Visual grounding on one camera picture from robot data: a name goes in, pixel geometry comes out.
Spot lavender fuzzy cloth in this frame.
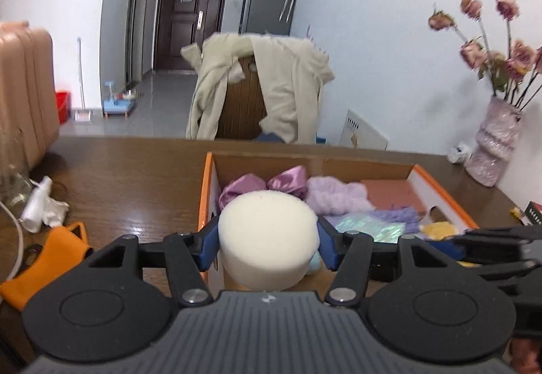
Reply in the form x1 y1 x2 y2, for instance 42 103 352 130
306 176 375 214

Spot light blue soft ball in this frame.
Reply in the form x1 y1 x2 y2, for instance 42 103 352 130
307 251 325 275

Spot red bucket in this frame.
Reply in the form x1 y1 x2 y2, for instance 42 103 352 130
56 90 71 125

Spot dried pink flowers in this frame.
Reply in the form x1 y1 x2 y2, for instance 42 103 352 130
428 0 542 110

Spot yellow sponge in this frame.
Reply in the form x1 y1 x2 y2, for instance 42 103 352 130
419 222 466 241

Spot purple satin scrunchie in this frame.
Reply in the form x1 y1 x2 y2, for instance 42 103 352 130
218 166 309 209

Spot white mop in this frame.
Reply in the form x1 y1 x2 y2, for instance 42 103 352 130
75 37 93 121

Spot orange cloth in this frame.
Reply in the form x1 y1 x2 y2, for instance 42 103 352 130
0 222 94 311

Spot iridescent cloth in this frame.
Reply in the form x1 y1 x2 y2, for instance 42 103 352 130
328 211 420 243

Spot white cable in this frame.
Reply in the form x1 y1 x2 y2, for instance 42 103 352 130
0 200 24 286

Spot white board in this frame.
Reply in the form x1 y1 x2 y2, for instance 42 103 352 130
339 109 389 151

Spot white spray bottle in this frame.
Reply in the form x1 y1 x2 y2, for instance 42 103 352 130
20 176 54 233

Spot crumpled white tissue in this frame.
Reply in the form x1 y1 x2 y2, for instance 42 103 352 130
42 196 69 227

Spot wooden chair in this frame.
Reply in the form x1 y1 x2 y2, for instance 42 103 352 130
215 54 272 141

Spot orange-edged cardboard box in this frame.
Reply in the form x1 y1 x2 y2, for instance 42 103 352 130
198 151 481 290

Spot purple knitted cloth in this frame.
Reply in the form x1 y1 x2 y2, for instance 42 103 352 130
373 207 426 226

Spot beige coat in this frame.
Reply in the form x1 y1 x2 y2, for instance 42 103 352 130
181 33 335 144

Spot grey side door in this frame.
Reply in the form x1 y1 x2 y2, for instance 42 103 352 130
126 0 154 87

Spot clear drinking glass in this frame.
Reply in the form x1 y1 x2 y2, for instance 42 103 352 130
0 126 32 209

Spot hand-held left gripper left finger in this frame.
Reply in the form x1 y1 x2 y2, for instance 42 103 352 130
89 222 221 308

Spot small blue cart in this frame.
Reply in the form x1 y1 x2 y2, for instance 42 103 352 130
103 82 142 118

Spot dark brown door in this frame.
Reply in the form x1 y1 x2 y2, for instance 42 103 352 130
153 0 231 72

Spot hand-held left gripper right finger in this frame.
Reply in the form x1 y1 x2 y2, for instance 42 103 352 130
317 216 460 308

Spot white round sponge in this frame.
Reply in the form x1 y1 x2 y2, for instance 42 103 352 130
218 190 319 291

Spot pink suitcase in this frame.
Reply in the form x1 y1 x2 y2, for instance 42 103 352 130
0 20 61 171

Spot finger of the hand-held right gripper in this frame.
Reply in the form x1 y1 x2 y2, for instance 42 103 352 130
452 225 542 265
478 262 542 288

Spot pink textured vase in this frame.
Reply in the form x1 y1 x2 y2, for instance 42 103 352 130
465 97 523 187

